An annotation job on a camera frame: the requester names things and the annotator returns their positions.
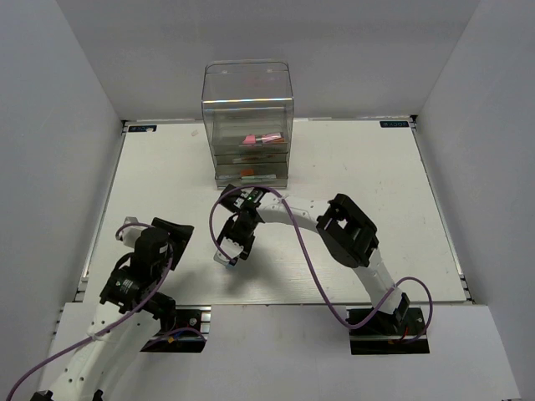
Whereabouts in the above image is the green highlighter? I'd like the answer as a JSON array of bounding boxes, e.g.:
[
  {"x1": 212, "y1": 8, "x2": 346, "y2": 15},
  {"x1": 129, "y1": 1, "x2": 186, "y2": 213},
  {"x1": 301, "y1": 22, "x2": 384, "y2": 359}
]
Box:
[{"x1": 240, "y1": 174, "x2": 277, "y2": 183}]

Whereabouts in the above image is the red pen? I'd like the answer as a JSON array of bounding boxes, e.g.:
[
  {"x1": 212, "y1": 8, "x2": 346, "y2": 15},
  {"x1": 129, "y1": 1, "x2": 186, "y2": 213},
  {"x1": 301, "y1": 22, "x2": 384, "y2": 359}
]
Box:
[{"x1": 232, "y1": 155, "x2": 270, "y2": 165}]

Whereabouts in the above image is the pink capped marker tube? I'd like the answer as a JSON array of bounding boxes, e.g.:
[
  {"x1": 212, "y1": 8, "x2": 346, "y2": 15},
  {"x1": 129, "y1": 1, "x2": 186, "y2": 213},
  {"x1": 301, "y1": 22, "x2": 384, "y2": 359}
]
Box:
[{"x1": 241, "y1": 132, "x2": 285, "y2": 147}]

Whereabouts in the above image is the clear acrylic drawer organizer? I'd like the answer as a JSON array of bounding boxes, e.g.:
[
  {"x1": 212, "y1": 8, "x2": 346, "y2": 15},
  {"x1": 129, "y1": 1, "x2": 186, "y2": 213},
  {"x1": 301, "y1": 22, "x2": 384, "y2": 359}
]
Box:
[{"x1": 201, "y1": 59, "x2": 294, "y2": 188}]

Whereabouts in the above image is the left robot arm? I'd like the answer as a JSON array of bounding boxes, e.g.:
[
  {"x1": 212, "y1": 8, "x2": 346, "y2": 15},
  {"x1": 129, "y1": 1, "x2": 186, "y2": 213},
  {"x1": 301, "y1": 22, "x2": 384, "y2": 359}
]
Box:
[{"x1": 32, "y1": 217, "x2": 194, "y2": 400}]

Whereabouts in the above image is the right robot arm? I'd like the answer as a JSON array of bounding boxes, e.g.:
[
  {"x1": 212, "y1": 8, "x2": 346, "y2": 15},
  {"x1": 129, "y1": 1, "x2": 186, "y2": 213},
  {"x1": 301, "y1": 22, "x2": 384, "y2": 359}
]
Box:
[{"x1": 211, "y1": 185, "x2": 410, "y2": 336}]

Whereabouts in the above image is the left blue table label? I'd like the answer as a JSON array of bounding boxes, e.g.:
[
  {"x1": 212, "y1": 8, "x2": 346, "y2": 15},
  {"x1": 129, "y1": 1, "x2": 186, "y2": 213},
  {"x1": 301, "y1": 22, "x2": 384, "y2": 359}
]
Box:
[{"x1": 128, "y1": 125, "x2": 157, "y2": 133}]

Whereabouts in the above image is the blue table label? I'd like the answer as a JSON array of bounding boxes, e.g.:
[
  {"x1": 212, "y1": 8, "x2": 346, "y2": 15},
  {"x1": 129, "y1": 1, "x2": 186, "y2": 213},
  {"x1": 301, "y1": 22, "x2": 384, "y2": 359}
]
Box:
[
  {"x1": 380, "y1": 120, "x2": 410, "y2": 129},
  {"x1": 128, "y1": 125, "x2": 157, "y2": 133}
]

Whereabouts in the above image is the right blue table label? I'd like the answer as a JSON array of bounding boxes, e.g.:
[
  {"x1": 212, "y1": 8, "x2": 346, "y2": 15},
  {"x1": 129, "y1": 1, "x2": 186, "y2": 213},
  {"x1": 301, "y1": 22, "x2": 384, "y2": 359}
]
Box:
[{"x1": 380, "y1": 120, "x2": 410, "y2": 129}]

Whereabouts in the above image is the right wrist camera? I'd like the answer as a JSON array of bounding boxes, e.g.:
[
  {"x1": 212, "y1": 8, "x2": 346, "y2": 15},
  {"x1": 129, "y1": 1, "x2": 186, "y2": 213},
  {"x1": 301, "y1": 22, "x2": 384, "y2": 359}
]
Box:
[{"x1": 213, "y1": 237, "x2": 244, "y2": 267}]

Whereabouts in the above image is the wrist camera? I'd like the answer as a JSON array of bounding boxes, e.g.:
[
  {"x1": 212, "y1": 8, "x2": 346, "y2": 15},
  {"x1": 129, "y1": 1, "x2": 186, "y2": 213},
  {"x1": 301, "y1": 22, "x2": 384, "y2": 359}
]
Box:
[
  {"x1": 115, "y1": 216, "x2": 147, "y2": 248},
  {"x1": 213, "y1": 237, "x2": 244, "y2": 267}
]

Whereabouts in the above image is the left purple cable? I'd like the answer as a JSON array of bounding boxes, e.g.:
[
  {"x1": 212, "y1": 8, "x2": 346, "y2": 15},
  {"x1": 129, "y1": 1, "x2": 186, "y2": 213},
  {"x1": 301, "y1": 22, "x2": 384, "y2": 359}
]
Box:
[{"x1": 7, "y1": 223, "x2": 208, "y2": 401}]

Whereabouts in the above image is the purple cable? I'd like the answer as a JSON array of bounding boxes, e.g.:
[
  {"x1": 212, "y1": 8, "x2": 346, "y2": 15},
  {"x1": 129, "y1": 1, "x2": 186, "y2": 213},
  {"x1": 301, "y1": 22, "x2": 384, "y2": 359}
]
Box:
[
  {"x1": 208, "y1": 185, "x2": 434, "y2": 343},
  {"x1": 7, "y1": 223, "x2": 208, "y2": 401}
]

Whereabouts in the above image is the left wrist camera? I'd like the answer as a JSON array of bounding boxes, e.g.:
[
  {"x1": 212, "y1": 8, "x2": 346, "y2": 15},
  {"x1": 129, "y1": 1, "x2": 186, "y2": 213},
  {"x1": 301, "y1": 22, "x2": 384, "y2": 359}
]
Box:
[{"x1": 115, "y1": 216, "x2": 147, "y2": 248}]

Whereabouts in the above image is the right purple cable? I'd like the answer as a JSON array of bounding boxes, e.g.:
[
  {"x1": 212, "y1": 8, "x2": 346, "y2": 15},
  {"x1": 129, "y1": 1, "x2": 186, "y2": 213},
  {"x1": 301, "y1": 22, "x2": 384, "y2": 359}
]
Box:
[{"x1": 208, "y1": 185, "x2": 434, "y2": 343}]

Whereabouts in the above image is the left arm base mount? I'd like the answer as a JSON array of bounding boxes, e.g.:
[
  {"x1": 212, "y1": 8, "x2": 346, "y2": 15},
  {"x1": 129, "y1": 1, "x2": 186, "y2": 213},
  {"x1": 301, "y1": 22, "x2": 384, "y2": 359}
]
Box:
[{"x1": 141, "y1": 306, "x2": 211, "y2": 353}]

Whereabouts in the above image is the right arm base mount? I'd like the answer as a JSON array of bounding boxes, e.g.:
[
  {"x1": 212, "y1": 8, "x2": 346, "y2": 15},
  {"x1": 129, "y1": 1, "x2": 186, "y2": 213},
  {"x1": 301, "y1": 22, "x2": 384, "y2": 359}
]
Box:
[{"x1": 349, "y1": 307, "x2": 430, "y2": 356}]

